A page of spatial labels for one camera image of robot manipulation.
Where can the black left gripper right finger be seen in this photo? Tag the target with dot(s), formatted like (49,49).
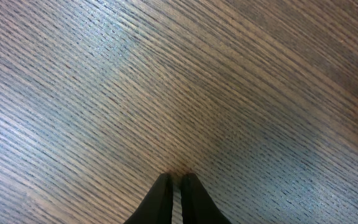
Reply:
(197,206)

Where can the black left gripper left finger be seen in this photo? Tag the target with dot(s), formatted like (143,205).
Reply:
(157,205)

